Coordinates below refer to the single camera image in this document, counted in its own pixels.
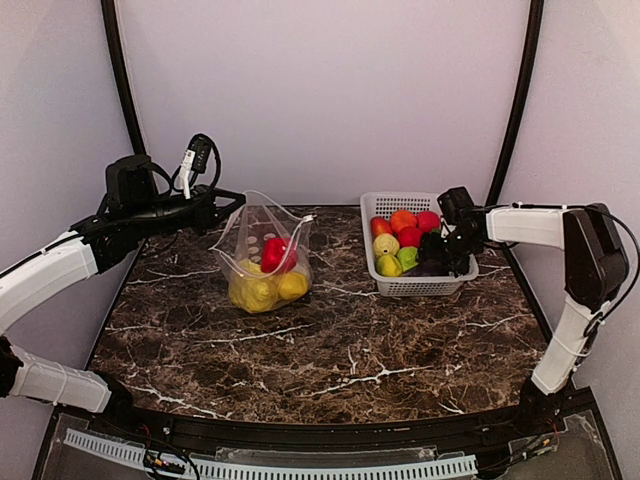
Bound clear zip top bag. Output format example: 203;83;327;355
212;190;315;314

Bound red toy pepper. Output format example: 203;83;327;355
260;237;298;273

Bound yellow toy pear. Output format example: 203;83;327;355
229;278;278;313

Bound yellow toy lemon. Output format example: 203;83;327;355
278;271;309;301

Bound yellow napa cabbage toy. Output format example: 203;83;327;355
235;258;264;278

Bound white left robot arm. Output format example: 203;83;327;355
1;155;246;413

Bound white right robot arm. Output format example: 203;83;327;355
418;187;639;396

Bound dark purple toy eggplant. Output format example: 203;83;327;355
402;262;451;277

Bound light green toy fruit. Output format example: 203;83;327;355
396;246;419;273

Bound red toy apple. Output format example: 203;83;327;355
397;226;423;248

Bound pink red toy fruit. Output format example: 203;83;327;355
416;210;441;233

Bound orange toy fruit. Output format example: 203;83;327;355
389;209;418;234

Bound green yellow toy mango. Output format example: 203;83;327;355
375;254;403;277

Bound cream toy apple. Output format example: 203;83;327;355
372;233;401;259

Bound red orange toy mango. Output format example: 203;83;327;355
370;216;394;239

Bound white plastic basket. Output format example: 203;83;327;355
360;191;479;297

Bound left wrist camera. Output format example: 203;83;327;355
171;133;222;200

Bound white slotted cable duct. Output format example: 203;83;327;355
64;428;478;479

